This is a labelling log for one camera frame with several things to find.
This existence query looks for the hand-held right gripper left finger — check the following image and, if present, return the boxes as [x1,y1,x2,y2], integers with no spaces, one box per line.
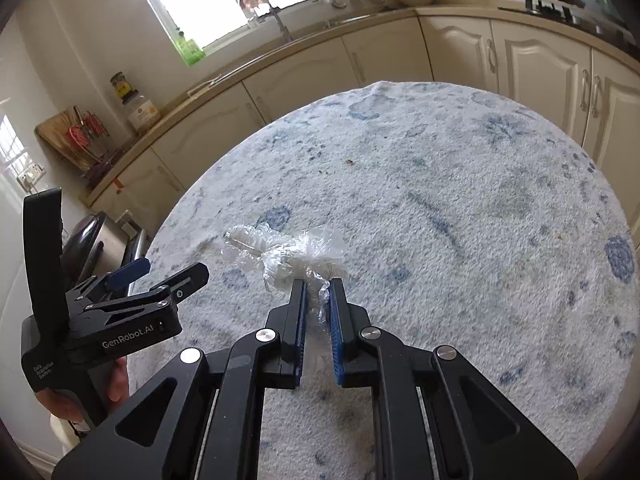
[52,279,308,480]

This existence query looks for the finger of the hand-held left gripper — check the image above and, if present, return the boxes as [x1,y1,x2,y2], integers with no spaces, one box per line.
[71,257,152,302]
[81,261,211,315]

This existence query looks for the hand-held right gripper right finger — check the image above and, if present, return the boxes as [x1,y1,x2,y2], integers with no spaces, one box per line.
[327,278,578,480]

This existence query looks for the clear plastic film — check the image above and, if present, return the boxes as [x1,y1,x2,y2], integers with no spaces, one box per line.
[222,224,348,323]

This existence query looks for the person's left hand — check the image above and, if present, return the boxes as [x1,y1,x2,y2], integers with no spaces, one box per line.
[36,357,129,421]

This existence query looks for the white chair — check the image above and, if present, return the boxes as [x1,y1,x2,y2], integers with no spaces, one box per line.
[62,211,151,297]

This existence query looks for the glass jar of grains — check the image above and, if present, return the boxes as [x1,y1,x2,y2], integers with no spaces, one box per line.
[122,91,162,136]

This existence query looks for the wooden cutting board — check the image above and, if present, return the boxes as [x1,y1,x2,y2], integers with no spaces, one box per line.
[35,109,101,171]

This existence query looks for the yellow label bottle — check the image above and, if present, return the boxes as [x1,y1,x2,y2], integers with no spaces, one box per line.
[110,71,132,103]

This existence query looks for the cream kitchen cabinet unit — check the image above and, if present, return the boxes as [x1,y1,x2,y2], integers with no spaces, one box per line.
[82,7,640,241]

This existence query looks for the green refill pouch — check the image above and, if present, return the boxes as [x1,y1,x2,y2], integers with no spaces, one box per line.
[174,30,205,67]

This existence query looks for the metal kitchen faucet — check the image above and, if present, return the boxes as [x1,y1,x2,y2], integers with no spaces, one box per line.
[250,2,296,43]

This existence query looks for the black gas stove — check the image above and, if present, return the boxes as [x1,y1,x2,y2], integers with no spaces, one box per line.
[499,0,631,36]

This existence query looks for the white wall socket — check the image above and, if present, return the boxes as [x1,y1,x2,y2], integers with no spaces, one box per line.
[16,162,47,191]

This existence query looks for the wire rack with red utensils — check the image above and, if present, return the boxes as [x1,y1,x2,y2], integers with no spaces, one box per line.
[62,105,131,181]

